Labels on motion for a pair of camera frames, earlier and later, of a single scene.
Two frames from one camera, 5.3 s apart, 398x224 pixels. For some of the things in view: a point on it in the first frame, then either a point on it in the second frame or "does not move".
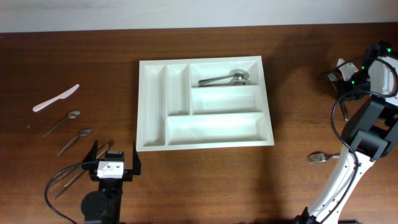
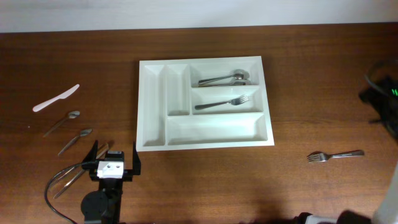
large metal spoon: (239, 74) does not move
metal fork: (334, 80) -> (236, 101)
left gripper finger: (136, 162) does not move
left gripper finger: (91, 156) does not move
